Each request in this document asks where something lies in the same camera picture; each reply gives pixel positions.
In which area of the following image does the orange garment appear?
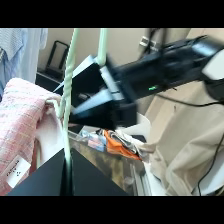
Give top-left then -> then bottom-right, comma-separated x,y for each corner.
103,129 -> 142,162

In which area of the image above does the beige garment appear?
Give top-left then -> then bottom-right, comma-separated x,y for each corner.
139,79 -> 224,197

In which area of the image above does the blue striped shirt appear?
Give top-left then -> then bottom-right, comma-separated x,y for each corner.
0,27 -> 30,98

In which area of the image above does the black cable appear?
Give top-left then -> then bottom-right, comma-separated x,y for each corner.
155,93 -> 224,108
197,132 -> 224,197

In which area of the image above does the black trolley frame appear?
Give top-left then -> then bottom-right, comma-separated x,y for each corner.
44,39 -> 72,74

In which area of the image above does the pale green clothes hanger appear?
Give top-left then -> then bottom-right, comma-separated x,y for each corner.
46,27 -> 110,197

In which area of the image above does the heap of clothes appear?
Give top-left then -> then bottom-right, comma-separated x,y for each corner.
78,127 -> 152,162

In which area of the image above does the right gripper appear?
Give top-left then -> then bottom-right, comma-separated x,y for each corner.
53,41 -> 201,130

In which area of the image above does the pink checked shirt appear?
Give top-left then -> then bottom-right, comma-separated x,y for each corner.
0,77 -> 65,197

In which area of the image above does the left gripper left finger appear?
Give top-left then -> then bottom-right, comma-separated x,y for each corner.
7,148 -> 67,197

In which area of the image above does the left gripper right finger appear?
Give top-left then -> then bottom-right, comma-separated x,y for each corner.
70,148 -> 130,197

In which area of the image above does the white garment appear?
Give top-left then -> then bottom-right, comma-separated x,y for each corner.
19,27 -> 50,85

